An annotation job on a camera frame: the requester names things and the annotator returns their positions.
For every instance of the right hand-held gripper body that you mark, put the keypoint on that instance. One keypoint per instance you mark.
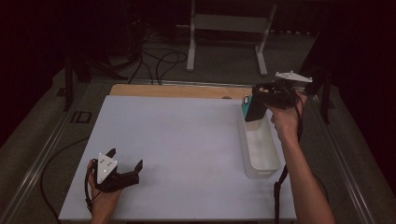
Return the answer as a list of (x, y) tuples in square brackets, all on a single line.
[(277, 93)]

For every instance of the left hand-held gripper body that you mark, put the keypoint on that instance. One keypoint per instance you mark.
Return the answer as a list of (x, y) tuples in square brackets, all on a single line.
[(106, 168)]

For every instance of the white table cover board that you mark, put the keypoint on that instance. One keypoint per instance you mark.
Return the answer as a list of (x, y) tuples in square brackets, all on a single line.
[(186, 171)]

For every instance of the black phone case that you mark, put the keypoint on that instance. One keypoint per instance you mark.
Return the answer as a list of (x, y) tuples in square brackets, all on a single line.
[(254, 112)]

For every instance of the white metal stand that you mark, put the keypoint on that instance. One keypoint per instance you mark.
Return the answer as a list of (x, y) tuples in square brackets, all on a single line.
[(230, 23)]

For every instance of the black tripod stand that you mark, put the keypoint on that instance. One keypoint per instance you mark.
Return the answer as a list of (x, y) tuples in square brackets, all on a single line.
[(325, 99), (68, 90)]

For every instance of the person's left hand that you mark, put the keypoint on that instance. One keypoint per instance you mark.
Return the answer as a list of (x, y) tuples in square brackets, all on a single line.
[(106, 202)]

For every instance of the person's right hand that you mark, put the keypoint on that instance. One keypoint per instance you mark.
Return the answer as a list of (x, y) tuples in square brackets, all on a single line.
[(285, 123)]

